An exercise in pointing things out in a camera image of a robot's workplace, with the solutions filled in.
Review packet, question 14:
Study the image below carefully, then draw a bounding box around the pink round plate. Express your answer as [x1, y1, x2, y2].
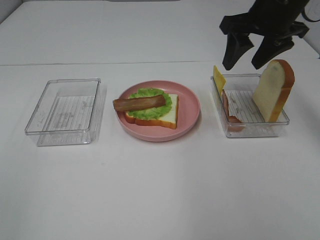
[117, 80, 201, 142]

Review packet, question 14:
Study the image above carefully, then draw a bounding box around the yellow cheese slice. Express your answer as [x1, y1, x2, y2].
[213, 65, 227, 96]

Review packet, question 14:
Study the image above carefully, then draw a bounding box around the bacon strip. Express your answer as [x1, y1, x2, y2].
[113, 94, 166, 112]
[222, 90, 244, 132]

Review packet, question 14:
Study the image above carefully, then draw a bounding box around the green lettuce leaf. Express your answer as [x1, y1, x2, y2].
[126, 87, 173, 120]

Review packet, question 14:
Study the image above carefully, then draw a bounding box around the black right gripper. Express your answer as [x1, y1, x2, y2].
[219, 0, 309, 71]

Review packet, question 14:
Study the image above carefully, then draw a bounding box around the clear plastic tray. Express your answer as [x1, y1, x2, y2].
[24, 78, 103, 147]
[211, 73, 290, 138]

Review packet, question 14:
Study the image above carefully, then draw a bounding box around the bread slice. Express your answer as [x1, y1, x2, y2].
[123, 94, 179, 129]
[252, 59, 295, 123]

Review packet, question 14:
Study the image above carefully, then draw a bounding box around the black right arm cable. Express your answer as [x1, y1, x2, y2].
[302, 4, 320, 23]

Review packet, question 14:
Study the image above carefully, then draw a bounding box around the left clear plastic tray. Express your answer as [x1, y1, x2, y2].
[24, 78, 103, 147]

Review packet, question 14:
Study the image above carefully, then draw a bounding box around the right clear plastic tray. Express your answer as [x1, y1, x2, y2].
[211, 73, 290, 138]

